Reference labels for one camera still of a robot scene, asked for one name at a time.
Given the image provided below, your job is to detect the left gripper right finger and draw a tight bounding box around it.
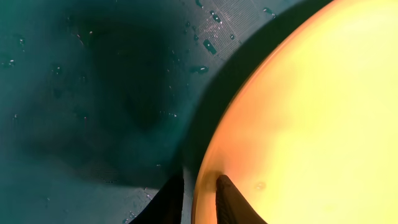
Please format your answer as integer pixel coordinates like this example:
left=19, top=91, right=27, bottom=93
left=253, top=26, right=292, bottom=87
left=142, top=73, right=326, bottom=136
left=215, top=175, right=267, bottom=224

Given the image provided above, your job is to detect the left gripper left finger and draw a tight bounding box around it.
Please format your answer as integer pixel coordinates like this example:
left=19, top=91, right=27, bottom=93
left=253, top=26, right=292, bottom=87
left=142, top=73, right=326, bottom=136
left=129, top=174, right=184, bottom=224

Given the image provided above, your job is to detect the yellow plate with smear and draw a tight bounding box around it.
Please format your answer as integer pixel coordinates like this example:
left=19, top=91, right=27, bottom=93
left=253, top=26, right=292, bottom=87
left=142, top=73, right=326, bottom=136
left=192, top=0, right=397, bottom=223

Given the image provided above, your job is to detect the teal plastic tray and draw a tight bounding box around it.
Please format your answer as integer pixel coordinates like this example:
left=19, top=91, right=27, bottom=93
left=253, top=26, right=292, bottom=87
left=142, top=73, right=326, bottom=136
left=1, top=0, right=326, bottom=223

